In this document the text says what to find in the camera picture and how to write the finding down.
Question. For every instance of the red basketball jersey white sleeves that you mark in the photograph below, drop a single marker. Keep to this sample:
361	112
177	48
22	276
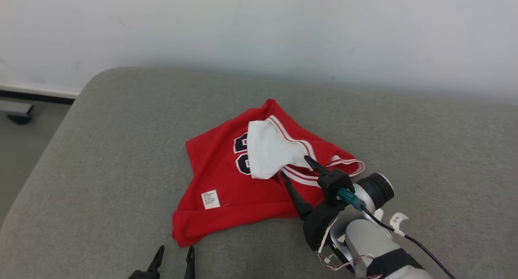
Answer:
218	170

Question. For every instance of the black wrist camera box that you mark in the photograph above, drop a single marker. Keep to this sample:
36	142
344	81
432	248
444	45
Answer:
334	184

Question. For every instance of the grey fabric sofa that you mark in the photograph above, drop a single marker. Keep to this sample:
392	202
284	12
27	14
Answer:
121	149

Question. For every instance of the grey metal frame black foot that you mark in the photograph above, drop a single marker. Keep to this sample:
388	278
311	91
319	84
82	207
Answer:
16	111

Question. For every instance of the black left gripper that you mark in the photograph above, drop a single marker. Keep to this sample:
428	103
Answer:
143	275

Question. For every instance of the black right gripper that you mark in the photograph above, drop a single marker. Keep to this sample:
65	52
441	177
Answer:
319	226

